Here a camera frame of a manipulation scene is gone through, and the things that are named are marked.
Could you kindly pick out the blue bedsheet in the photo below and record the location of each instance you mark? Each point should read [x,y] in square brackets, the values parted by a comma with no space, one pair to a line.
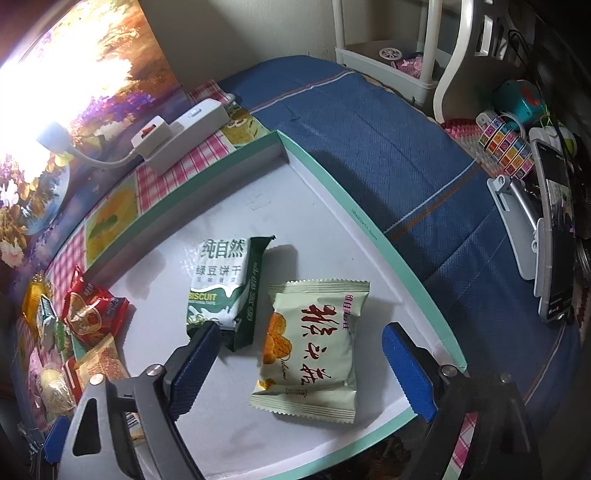
[392,152]

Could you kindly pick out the red heart snack packet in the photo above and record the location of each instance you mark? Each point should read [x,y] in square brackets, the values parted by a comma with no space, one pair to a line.
[87,309]

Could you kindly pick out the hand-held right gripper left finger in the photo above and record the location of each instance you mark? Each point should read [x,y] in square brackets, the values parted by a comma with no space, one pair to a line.
[194,369]

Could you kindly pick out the orange snack packet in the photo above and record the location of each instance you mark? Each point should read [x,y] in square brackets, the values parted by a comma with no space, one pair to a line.
[34,297]

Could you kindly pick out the gold green snack packet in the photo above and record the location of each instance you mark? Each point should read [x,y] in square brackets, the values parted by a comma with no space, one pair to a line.
[61,339]

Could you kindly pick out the floral painting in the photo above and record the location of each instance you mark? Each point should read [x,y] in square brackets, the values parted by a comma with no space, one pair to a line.
[115,60]

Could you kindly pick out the white gooseneck lamp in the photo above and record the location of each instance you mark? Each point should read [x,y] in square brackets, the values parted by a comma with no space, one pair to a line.
[55,137]

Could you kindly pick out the green white biscuit packet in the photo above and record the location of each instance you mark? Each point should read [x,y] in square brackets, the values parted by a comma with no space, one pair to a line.
[217,277]

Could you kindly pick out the tan cracker packet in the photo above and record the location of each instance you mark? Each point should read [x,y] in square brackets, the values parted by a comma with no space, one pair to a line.
[104,364]

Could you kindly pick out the white phone holder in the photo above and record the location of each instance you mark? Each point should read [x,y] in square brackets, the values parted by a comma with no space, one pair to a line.
[521,221]

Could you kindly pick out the colourful cube toy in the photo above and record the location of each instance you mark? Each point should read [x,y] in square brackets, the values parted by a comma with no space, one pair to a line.
[505,145]

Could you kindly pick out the teal rimmed white box tray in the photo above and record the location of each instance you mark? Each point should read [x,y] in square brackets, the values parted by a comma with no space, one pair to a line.
[295,207]

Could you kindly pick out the pink small toy pieces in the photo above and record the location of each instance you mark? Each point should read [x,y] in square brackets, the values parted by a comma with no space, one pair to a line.
[411,65]

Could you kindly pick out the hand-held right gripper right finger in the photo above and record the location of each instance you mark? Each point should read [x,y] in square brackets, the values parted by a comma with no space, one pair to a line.
[411,374]

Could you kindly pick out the white shelf rack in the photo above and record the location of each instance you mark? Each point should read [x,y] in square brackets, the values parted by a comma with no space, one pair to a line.
[364,50]

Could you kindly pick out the green white snack packet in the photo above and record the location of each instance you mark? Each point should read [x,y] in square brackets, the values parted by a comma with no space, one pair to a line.
[48,318]

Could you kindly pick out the red brown snack packet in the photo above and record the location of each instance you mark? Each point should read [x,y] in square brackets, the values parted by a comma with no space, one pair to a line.
[71,376]

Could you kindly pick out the teal toy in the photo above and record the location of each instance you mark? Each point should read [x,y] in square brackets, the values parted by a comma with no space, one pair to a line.
[517,101]

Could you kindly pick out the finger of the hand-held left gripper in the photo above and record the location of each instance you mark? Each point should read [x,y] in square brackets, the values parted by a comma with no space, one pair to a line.
[56,436]

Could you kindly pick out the pink white wheel toy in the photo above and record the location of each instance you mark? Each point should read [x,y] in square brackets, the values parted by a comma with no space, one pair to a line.
[390,53]

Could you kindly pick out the white power strip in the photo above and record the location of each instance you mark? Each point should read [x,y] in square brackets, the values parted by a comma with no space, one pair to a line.
[184,129]

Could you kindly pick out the pale green pastry packet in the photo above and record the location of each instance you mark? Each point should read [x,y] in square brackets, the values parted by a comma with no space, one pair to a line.
[314,350]

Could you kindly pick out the black smartphone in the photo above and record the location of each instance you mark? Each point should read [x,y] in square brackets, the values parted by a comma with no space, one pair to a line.
[556,230]

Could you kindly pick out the clear wrapped white bun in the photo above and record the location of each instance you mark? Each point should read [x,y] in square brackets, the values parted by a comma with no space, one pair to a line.
[53,387]

